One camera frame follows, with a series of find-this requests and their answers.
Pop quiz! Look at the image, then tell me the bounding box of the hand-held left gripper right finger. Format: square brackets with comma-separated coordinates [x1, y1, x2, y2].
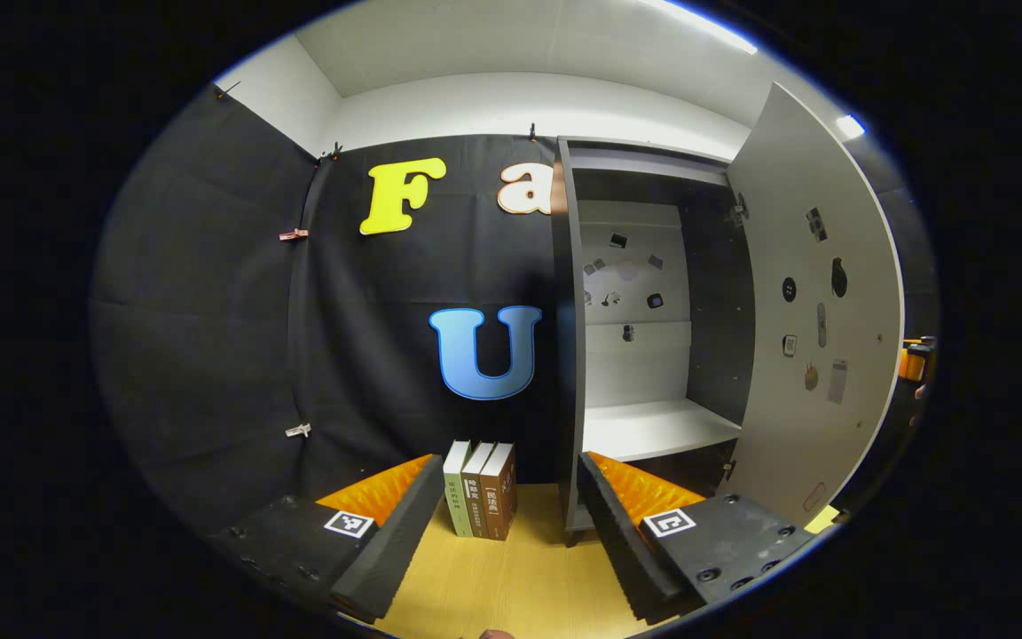
[578, 451, 818, 625]

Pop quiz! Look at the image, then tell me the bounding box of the black backdrop cloth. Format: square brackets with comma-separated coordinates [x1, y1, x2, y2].
[92, 84, 938, 538]

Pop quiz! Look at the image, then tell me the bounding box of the olive book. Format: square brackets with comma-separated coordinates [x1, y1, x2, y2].
[460, 441, 496, 540]

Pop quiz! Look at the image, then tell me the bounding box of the green book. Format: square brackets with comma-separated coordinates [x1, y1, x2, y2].
[443, 439, 475, 539]

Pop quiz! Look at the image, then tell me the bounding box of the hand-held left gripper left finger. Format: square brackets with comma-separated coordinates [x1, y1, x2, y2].
[209, 454, 447, 625]

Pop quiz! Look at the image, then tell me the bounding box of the long ceiling light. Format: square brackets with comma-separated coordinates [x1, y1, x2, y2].
[635, 0, 759, 56]

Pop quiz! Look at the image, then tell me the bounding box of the brown book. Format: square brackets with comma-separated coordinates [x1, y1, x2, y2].
[478, 443, 518, 542]

